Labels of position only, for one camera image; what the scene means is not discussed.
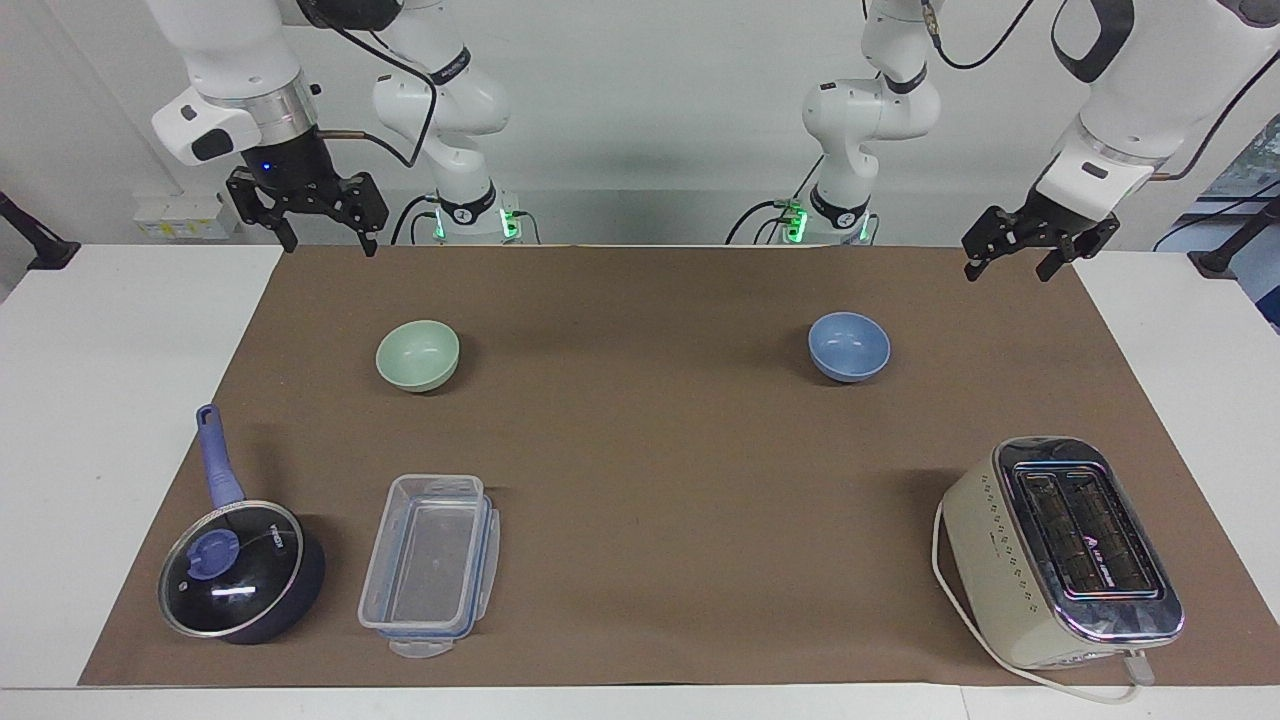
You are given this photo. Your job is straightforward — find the white wall socket box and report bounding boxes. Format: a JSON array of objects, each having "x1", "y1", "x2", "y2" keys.
[{"x1": 132, "y1": 194, "x2": 242, "y2": 242}]

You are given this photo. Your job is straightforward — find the white toaster cord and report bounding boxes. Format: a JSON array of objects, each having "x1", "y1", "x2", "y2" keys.
[{"x1": 931, "y1": 499, "x2": 1157, "y2": 707}]

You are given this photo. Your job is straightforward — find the clear plastic food container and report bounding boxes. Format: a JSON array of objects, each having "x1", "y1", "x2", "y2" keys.
[{"x1": 357, "y1": 473, "x2": 502, "y2": 660}]

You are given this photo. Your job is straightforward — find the blue bowl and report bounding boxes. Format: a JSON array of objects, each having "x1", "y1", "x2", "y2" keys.
[{"x1": 807, "y1": 311, "x2": 893, "y2": 385}]

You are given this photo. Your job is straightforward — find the cream and chrome toaster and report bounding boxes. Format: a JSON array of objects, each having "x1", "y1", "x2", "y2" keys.
[{"x1": 939, "y1": 435, "x2": 1187, "y2": 672}]

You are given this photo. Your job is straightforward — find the glass lid with blue knob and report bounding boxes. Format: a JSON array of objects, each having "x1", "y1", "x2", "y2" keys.
[{"x1": 158, "y1": 499, "x2": 305, "y2": 639}]

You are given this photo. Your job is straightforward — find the black stand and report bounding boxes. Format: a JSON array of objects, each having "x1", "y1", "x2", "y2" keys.
[
  {"x1": 0, "y1": 190, "x2": 82, "y2": 272},
  {"x1": 1188, "y1": 193, "x2": 1280, "y2": 282}
]

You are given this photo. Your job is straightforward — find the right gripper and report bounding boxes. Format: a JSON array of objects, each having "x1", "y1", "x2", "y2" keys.
[{"x1": 225, "y1": 128, "x2": 390, "y2": 258}]

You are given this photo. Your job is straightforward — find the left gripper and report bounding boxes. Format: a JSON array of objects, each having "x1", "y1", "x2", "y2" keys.
[{"x1": 961, "y1": 187, "x2": 1122, "y2": 284}]

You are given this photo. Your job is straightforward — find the black cable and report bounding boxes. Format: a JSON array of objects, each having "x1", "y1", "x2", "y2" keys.
[
  {"x1": 920, "y1": 0, "x2": 1039, "y2": 72},
  {"x1": 725, "y1": 198, "x2": 803, "y2": 247},
  {"x1": 389, "y1": 194, "x2": 442, "y2": 247},
  {"x1": 1148, "y1": 48, "x2": 1280, "y2": 183},
  {"x1": 298, "y1": 0, "x2": 442, "y2": 169}
]

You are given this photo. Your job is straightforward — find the green bowl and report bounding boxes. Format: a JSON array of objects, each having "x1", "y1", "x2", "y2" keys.
[{"x1": 375, "y1": 319, "x2": 462, "y2": 394}]

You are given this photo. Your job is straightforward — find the dark blue saucepan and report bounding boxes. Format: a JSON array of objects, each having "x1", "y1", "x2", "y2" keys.
[{"x1": 158, "y1": 404, "x2": 327, "y2": 647}]

